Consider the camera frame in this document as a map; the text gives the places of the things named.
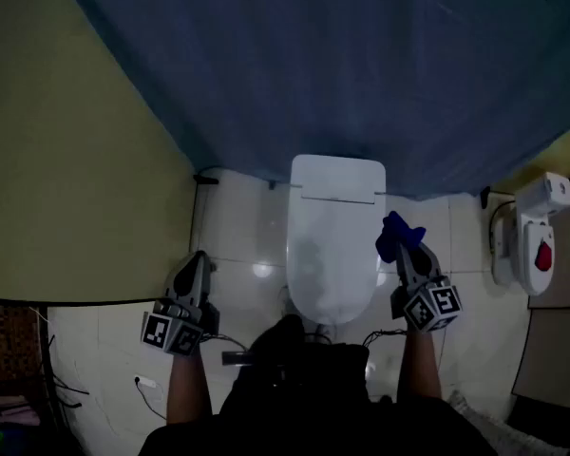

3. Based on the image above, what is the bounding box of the pink cloth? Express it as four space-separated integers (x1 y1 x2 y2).
0 394 42 427

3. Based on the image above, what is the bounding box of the thin floor cable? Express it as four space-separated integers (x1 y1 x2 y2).
135 377 168 421

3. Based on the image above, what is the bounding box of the right hand-held gripper cable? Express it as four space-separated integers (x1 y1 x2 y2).
363 329 408 349

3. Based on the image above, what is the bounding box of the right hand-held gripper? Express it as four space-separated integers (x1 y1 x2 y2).
389 242 463 334

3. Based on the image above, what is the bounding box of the left hand-held gripper cable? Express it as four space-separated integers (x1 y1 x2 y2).
201 332 248 353

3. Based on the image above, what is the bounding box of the patterned floor mat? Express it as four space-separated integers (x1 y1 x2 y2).
448 389 570 456

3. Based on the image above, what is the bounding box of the blue backdrop curtain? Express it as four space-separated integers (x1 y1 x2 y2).
59 0 570 201

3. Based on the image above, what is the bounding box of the black metal rack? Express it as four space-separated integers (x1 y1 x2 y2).
36 306 90 429

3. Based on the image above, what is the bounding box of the brown woven mat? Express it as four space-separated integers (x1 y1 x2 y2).
0 301 47 398

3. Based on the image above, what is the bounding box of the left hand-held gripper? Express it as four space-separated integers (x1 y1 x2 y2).
141 250 221 356

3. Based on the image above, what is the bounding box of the black hose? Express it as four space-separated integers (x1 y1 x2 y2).
487 199 517 256

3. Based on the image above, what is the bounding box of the person's left forearm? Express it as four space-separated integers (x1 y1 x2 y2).
165 349 214 426

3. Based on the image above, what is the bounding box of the small black box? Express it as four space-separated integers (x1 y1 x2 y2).
221 351 256 367

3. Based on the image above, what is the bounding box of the person's right forearm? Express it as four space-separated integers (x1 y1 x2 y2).
397 328 444 403

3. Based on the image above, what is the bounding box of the person's dark clothing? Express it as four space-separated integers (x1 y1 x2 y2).
137 313 500 456

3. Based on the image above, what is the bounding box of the hand-held gripper cable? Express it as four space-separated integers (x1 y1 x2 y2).
363 329 408 349
201 332 248 353

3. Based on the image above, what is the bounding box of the blue wiping cloth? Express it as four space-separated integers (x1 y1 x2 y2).
374 210 428 264

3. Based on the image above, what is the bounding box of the black floor mat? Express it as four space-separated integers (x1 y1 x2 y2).
507 394 570 439

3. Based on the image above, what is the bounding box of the white toilet lid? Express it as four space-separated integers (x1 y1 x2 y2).
286 192 380 326

